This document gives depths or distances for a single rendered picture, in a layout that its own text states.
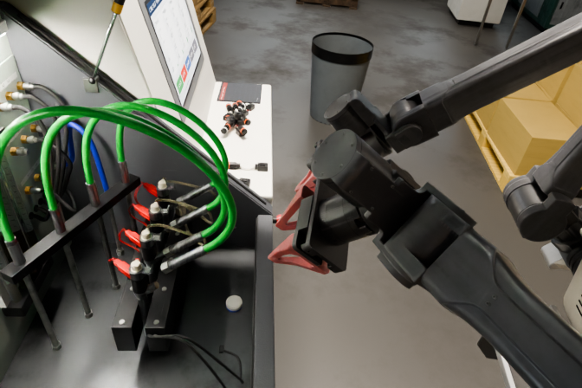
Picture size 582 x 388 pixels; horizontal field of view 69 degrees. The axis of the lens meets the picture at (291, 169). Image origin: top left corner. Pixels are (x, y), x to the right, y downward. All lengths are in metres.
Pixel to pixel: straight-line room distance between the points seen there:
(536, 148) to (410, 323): 1.48
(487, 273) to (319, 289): 1.87
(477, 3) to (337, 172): 6.40
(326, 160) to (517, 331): 0.21
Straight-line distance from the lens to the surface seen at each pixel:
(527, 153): 3.11
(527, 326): 0.34
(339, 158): 0.40
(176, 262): 0.81
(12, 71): 1.03
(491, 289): 0.36
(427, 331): 2.21
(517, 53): 0.72
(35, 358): 1.11
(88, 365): 1.07
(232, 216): 0.71
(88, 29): 1.00
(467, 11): 6.75
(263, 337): 0.91
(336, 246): 0.51
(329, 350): 2.03
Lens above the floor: 1.72
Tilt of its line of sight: 36 degrees down
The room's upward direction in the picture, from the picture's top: 6 degrees clockwise
